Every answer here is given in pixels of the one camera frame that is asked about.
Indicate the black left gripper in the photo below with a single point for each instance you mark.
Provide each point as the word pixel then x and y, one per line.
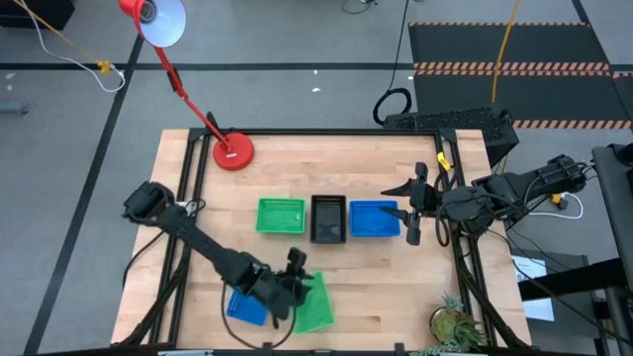
pixel 279 294

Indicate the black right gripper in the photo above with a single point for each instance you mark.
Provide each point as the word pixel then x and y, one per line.
pixel 426 200

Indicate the green plastic basket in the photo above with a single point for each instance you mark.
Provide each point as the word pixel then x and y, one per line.
pixel 316 306
pixel 280 216

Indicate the blue plastic basket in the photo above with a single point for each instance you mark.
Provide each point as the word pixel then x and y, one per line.
pixel 244 309
pixel 374 218

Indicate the black plastic basket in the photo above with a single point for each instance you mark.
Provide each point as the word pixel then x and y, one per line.
pixel 328 222
pixel 312 217

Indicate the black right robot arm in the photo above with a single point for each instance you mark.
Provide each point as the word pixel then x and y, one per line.
pixel 519 188

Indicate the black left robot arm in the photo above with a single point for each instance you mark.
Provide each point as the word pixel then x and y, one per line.
pixel 207 244

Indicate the potted succulent plant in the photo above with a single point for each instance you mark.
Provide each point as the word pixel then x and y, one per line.
pixel 455 324

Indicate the grey metal strip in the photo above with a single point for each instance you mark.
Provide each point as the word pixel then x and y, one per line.
pixel 185 353

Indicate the green artificial plant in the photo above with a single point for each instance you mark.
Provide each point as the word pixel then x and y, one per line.
pixel 430 352

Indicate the red desk lamp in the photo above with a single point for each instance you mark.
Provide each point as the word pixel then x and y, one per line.
pixel 233 151

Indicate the white paper sheet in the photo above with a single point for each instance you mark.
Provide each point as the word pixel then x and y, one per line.
pixel 536 306

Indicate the black metal beam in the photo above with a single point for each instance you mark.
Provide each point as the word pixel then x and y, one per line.
pixel 573 279

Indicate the black striped floor mat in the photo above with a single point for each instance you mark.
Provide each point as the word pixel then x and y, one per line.
pixel 514 44

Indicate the black cabinet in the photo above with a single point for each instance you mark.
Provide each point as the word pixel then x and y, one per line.
pixel 34 12

